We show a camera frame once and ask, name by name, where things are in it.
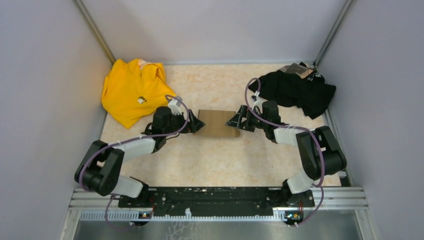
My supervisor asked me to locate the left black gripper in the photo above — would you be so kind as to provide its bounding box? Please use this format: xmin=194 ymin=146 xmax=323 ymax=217
xmin=163 ymin=108 xmax=205 ymax=136

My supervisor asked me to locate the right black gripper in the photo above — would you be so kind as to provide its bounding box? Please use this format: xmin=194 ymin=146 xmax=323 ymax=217
xmin=225 ymin=104 xmax=269 ymax=133

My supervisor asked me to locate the brown cardboard box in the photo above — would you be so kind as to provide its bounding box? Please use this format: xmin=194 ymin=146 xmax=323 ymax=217
xmin=194 ymin=109 xmax=241 ymax=138

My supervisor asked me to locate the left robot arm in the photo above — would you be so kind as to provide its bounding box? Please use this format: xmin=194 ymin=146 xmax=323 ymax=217
xmin=74 ymin=106 xmax=206 ymax=207

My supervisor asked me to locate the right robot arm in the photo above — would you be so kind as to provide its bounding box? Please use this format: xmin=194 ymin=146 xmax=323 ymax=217
xmin=226 ymin=100 xmax=347 ymax=206

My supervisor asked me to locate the black shirt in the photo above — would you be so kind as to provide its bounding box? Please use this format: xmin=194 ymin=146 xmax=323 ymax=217
xmin=248 ymin=62 xmax=337 ymax=119

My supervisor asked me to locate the yellow shirt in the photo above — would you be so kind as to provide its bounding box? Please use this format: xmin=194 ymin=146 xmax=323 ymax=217
xmin=101 ymin=58 xmax=176 ymax=129

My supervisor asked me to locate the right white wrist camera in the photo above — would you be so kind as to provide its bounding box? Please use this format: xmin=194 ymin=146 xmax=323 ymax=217
xmin=251 ymin=91 xmax=264 ymax=113

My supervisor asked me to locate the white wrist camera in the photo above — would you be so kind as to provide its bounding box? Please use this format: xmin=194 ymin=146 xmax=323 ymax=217
xmin=167 ymin=96 xmax=183 ymax=116
xmin=251 ymin=91 xmax=264 ymax=113

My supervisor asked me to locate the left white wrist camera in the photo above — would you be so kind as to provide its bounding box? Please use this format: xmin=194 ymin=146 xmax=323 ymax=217
xmin=167 ymin=96 xmax=183 ymax=116

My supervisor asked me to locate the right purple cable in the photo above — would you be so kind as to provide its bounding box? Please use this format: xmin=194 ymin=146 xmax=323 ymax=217
xmin=244 ymin=77 xmax=326 ymax=227

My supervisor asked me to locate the purple cable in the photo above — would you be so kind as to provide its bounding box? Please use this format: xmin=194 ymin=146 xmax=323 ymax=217
xmin=244 ymin=77 xmax=326 ymax=227
xmin=78 ymin=94 xmax=191 ymax=232

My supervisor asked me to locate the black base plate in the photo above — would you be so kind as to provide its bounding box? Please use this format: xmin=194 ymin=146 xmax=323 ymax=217
xmin=118 ymin=187 xmax=315 ymax=217

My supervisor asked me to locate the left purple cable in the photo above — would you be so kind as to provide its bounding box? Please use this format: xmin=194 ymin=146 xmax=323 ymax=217
xmin=78 ymin=94 xmax=191 ymax=232

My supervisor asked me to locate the aluminium frame rail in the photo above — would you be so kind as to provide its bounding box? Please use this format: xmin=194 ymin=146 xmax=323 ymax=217
xmin=68 ymin=187 xmax=369 ymax=222

